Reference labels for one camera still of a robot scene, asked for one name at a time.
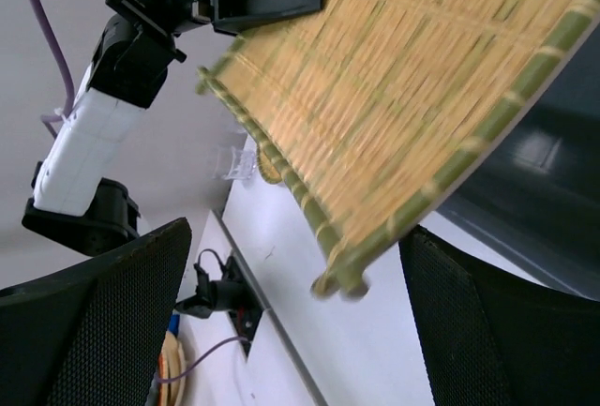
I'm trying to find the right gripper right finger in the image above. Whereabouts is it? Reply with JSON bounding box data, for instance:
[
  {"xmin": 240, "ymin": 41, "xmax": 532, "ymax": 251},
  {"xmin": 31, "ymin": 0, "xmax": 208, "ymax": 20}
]
[{"xmin": 399, "ymin": 227, "xmax": 599, "ymax": 405}]

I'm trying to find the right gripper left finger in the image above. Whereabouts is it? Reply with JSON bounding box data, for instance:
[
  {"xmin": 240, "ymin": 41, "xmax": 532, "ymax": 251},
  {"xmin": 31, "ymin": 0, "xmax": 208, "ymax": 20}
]
[{"xmin": 1, "ymin": 218, "xmax": 192, "ymax": 405}]

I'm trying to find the square bamboo mat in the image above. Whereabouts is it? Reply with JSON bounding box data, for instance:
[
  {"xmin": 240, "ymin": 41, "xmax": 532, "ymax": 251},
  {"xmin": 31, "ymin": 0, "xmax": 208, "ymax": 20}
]
[{"xmin": 198, "ymin": 0, "xmax": 599, "ymax": 298}]

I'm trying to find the round orange woven tray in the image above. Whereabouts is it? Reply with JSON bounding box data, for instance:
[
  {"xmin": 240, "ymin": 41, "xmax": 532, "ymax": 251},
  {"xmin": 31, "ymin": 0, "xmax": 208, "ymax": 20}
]
[{"xmin": 157, "ymin": 331, "xmax": 187, "ymax": 406}]

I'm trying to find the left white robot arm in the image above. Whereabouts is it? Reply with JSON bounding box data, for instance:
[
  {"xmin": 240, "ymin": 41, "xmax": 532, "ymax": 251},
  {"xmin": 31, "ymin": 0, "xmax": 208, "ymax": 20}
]
[{"xmin": 22, "ymin": 0, "xmax": 324, "ymax": 256}]

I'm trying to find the grey plastic bin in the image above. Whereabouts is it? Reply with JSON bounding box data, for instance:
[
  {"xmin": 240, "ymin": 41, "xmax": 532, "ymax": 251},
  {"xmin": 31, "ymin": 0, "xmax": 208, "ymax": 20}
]
[{"xmin": 438, "ymin": 30, "xmax": 599, "ymax": 300}]

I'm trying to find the clear plastic cup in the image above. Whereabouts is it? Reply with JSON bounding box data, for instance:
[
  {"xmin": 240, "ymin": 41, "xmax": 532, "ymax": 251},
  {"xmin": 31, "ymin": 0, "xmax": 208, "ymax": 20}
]
[{"xmin": 213, "ymin": 146, "xmax": 258, "ymax": 181}]

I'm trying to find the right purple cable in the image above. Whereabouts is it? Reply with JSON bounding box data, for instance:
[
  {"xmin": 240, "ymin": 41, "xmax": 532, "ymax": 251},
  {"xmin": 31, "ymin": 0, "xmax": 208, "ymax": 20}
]
[{"xmin": 152, "ymin": 335, "xmax": 249, "ymax": 386}]

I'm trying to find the purple cable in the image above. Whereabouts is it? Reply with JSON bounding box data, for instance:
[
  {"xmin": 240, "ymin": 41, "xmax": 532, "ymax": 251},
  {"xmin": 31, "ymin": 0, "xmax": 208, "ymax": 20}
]
[
  {"xmin": 13, "ymin": 0, "xmax": 76, "ymax": 140},
  {"xmin": 152, "ymin": 335, "xmax": 249, "ymax": 386}
]

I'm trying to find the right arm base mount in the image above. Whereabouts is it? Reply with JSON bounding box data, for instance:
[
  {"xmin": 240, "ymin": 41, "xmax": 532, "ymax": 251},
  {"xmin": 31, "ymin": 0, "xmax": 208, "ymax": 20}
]
[{"xmin": 174, "ymin": 248, "xmax": 264, "ymax": 356}]

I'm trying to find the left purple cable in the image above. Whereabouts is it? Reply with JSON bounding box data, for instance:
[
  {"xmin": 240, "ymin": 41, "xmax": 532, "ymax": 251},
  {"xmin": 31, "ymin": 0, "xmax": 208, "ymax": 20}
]
[{"xmin": 13, "ymin": 0, "xmax": 76, "ymax": 140}]

